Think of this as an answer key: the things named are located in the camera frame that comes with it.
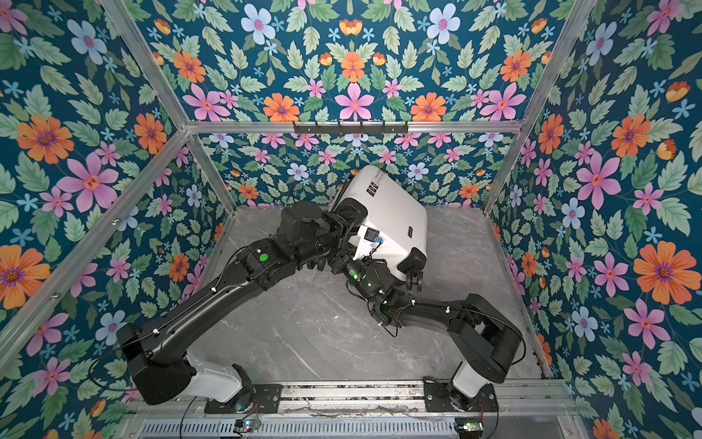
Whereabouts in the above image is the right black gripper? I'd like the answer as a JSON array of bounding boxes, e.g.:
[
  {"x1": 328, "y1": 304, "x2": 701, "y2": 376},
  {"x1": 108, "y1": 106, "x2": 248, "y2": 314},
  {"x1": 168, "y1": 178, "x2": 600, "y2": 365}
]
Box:
[{"x1": 331, "y1": 244, "x2": 378, "y2": 307}]

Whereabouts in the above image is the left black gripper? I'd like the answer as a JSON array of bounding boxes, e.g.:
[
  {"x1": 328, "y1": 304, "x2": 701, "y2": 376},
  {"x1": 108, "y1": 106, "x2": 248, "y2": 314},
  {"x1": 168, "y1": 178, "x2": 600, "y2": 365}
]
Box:
[{"x1": 295, "y1": 206, "x2": 365, "y2": 264}]

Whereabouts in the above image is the white hard-shell suitcase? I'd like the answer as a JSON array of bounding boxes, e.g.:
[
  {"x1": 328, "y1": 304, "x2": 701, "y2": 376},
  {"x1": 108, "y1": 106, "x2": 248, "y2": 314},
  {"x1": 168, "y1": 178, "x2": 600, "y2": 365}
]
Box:
[{"x1": 330, "y1": 165, "x2": 428, "y2": 292}]

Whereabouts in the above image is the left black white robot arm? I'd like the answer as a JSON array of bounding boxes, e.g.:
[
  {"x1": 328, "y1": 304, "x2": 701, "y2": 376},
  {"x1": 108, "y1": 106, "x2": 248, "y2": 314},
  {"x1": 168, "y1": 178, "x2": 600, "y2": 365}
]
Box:
[{"x1": 117, "y1": 201, "x2": 367, "y2": 411}]

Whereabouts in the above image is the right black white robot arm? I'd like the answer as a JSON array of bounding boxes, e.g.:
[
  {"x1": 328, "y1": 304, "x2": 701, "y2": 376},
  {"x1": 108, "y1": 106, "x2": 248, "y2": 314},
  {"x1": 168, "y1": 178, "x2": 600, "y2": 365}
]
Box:
[{"x1": 330, "y1": 257, "x2": 524, "y2": 406}]

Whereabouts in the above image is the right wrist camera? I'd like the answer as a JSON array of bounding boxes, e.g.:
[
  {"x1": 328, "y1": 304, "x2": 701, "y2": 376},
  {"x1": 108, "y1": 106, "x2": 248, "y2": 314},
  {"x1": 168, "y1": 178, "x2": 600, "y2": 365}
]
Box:
[{"x1": 353, "y1": 226, "x2": 383, "y2": 261}]

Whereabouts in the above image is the black hook rail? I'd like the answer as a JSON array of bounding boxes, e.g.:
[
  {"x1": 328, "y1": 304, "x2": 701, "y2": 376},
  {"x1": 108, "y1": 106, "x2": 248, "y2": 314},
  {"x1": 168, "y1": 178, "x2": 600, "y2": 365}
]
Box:
[{"x1": 292, "y1": 122, "x2": 410, "y2": 135}]

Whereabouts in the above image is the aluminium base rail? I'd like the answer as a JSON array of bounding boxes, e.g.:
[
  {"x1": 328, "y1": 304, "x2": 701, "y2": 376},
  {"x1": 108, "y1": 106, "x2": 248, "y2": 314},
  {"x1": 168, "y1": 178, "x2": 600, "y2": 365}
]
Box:
[{"x1": 120, "y1": 379, "x2": 579, "y2": 430}]

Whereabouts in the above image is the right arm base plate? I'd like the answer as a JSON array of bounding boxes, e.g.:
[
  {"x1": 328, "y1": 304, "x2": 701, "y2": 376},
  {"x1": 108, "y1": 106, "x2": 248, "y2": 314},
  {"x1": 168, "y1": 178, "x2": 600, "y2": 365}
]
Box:
[{"x1": 422, "y1": 378, "x2": 499, "y2": 413}]

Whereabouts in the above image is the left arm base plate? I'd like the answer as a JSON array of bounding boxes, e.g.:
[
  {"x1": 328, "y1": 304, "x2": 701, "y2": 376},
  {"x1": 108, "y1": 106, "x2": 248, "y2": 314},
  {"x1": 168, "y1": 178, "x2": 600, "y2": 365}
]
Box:
[{"x1": 204, "y1": 384, "x2": 283, "y2": 414}]

